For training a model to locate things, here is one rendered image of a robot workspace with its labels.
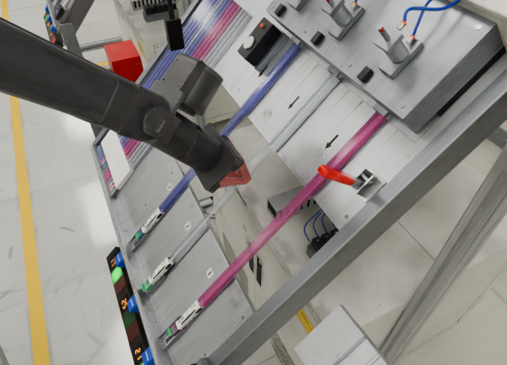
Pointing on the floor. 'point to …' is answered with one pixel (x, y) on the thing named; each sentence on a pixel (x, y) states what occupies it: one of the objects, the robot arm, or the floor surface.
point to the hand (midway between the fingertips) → (243, 176)
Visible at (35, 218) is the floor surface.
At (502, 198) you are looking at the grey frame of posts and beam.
